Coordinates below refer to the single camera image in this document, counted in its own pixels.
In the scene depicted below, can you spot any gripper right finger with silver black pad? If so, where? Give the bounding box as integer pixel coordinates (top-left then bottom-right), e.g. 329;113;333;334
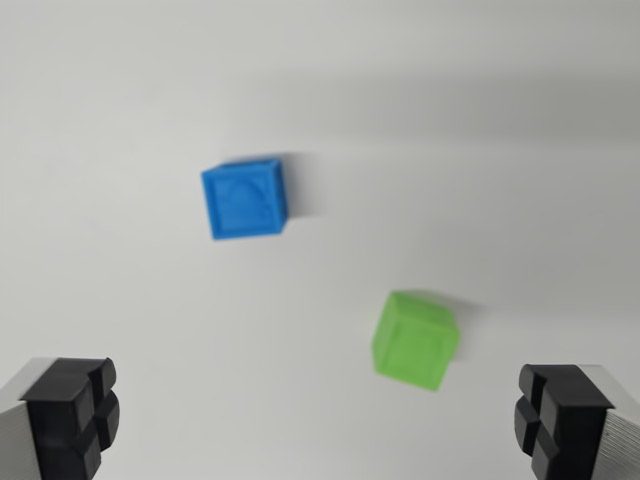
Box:
513;363;640;480

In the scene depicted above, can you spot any gripper left finger with silver black pad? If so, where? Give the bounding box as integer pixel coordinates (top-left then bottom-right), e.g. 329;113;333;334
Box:
0;356;122;480

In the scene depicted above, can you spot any green plastic cube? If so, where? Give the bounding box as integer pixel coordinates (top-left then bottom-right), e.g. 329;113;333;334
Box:
370;290;461;392

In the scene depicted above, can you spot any blue plastic cube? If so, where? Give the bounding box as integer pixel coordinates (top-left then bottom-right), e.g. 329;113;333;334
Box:
200;156;292;242

